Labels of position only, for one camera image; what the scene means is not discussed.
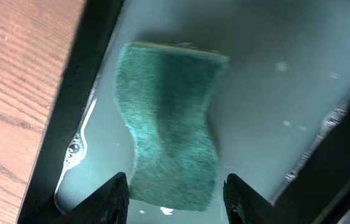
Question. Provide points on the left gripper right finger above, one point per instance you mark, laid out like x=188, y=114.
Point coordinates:
x=244, y=205

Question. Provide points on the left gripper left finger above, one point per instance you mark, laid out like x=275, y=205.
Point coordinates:
x=106, y=205

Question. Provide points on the green yellow sponge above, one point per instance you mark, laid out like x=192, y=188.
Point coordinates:
x=162, y=93

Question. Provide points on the black rectangular water tray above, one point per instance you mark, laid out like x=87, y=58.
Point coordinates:
x=279, y=115

